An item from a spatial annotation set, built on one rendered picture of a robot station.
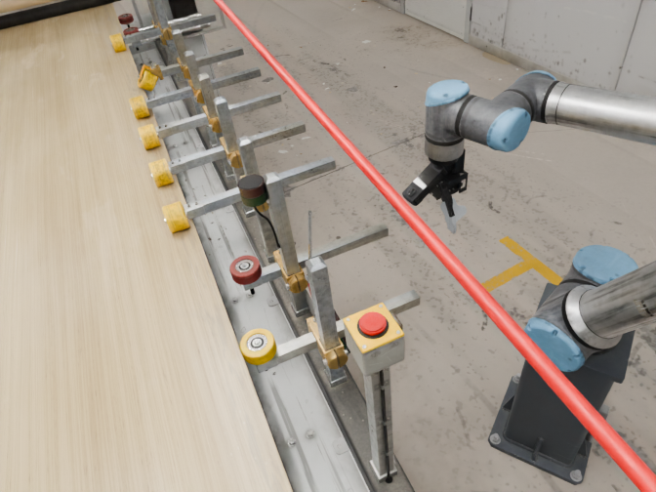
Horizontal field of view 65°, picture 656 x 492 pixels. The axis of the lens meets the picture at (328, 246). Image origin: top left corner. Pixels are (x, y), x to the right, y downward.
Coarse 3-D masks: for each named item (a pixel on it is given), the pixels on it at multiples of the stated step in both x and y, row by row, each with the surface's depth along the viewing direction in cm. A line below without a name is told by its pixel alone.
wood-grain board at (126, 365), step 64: (0, 64) 257; (64, 64) 248; (128, 64) 239; (0, 128) 207; (64, 128) 201; (128, 128) 195; (0, 192) 173; (64, 192) 169; (128, 192) 165; (0, 256) 149; (64, 256) 146; (128, 256) 143; (192, 256) 140; (0, 320) 130; (64, 320) 128; (128, 320) 126; (192, 320) 123; (0, 384) 116; (64, 384) 114; (128, 384) 112; (192, 384) 110; (0, 448) 104; (64, 448) 103; (128, 448) 101; (192, 448) 100; (256, 448) 99
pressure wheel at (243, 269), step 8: (248, 256) 136; (232, 264) 135; (240, 264) 135; (248, 264) 135; (256, 264) 134; (232, 272) 133; (240, 272) 132; (248, 272) 132; (256, 272) 133; (240, 280) 133; (248, 280) 133; (256, 280) 134
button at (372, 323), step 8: (368, 312) 77; (376, 312) 77; (360, 320) 77; (368, 320) 76; (376, 320) 76; (384, 320) 76; (360, 328) 76; (368, 328) 75; (376, 328) 75; (384, 328) 76
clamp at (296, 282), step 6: (276, 252) 142; (276, 258) 140; (282, 264) 138; (282, 270) 136; (282, 276) 140; (288, 276) 135; (294, 276) 134; (300, 276) 134; (288, 282) 135; (294, 282) 133; (300, 282) 134; (306, 282) 135; (288, 288) 135; (294, 288) 135; (300, 288) 136
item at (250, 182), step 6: (240, 180) 115; (246, 180) 115; (252, 180) 114; (258, 180) 114; (240, 186) 113; (246, 186) 113; (252, 186) 113; (264, 192) 115; (252, 198) 114; (270, 204) 118; (258, 210) 120; (264, 216) 121; (276, 240) 127
